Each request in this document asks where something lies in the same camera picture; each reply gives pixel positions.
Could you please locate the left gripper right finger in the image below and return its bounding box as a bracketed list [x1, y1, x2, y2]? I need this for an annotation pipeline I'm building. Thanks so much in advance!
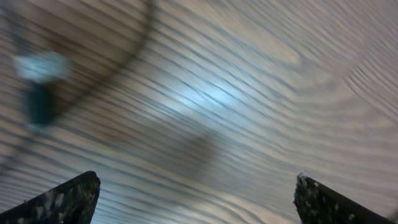
[294, 173, 395, 224]

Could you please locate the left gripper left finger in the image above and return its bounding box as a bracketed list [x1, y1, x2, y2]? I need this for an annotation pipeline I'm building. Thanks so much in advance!
[1, 171, 101, 224]

